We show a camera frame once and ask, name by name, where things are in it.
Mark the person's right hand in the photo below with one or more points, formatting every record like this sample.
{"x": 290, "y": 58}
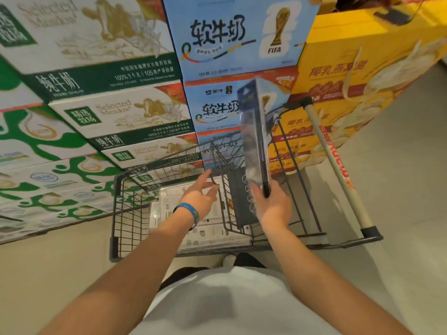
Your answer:
{"x": 276, "y": 209}

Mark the person's left hand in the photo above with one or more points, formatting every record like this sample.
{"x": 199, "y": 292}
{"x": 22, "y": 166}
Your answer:
{"x": 202, "y": 198}

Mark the pile of white knife packets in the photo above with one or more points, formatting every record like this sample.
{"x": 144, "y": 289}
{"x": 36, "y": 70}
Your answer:
{"x": 206, "y": 237}

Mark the black cleaver packets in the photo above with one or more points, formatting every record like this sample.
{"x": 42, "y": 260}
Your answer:
{"x": 256, "y": 143}

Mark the person's right forearm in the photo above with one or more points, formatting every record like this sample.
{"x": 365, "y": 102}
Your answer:
{"x": 314, "y": 275}

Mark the person's left forearm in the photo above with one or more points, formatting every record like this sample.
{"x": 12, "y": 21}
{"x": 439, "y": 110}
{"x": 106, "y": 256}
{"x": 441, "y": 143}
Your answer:
{"x": 132, "y": 275}

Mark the dark cart seat panel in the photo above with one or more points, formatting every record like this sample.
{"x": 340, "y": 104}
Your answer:
{"x": 241, "y": 198}

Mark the blue wristband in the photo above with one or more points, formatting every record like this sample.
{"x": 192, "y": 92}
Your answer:
{"x": 186, "y": 211}

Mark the black shorts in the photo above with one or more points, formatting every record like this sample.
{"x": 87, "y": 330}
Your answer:
{"x": 249, "y": 259}

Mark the white left shoe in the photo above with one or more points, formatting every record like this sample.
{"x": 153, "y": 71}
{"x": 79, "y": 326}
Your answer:
{"x": 229, "y": 259}

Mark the white shirt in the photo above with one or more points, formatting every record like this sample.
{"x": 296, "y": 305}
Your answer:
{"x": 227, "y": 303}

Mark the stack of yellow cartons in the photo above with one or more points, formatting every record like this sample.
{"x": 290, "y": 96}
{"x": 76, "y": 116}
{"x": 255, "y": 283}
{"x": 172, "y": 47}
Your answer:
{"x": 349, "y": 66}

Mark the stack of light blue cartons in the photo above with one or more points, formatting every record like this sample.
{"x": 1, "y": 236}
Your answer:
{"x": 227, "y": 38}

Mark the stack of dark green cartons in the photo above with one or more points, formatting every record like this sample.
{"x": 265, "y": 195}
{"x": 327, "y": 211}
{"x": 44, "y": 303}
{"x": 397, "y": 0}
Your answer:
{"x": 104, "y": 34}

